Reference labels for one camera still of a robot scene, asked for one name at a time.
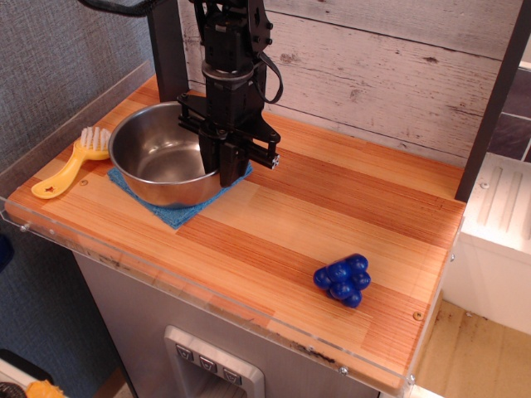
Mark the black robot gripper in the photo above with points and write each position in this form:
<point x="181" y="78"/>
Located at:
<point x="230" y="126"/>

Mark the steel bowl pan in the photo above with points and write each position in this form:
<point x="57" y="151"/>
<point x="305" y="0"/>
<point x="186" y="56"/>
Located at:
<point x="160" y="160"/>

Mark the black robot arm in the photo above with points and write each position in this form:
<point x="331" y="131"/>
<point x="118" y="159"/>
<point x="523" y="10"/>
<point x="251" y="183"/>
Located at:
<point x="234" y="35"/>

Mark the blue folded cloth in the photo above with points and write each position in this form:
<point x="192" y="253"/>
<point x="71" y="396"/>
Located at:
<point x="173" y="217"/>

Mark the yellow scrub brush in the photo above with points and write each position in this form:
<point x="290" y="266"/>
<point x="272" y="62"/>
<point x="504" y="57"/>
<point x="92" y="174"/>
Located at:
<point x="92" y="145"/>

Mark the clear acrylic edge guard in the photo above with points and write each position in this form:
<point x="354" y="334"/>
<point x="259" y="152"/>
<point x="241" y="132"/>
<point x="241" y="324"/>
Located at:
<point x="255" y="251"/>

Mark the blue plastic grape bunch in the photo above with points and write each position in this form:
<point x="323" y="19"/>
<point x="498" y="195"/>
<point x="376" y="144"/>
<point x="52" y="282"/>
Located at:
<point x="344" y="280"/>

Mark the grey toy fridge cabinet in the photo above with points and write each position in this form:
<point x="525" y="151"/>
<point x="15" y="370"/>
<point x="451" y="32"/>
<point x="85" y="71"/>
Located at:
<point x="136" y="313"/>

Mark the silver dispenser panel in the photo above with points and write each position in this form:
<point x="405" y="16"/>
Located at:
<point x="204" y="370"/>

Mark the white toy sink counter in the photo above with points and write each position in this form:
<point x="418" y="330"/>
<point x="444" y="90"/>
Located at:
<point x="489" y="269"/>

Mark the yellow black object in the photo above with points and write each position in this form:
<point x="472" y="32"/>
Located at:
<point x="36" y="389"/>

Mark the dark left post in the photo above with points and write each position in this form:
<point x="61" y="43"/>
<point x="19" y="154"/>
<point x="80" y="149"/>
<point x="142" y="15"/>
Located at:
<point x="168" y="50"/>

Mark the dark post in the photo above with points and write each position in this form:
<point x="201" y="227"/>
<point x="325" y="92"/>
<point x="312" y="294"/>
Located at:
<point x="168" y="50"/>
<point x="507" y="71"/>

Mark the dark right post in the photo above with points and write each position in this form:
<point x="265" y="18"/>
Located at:
<point x="507" y="71"/>

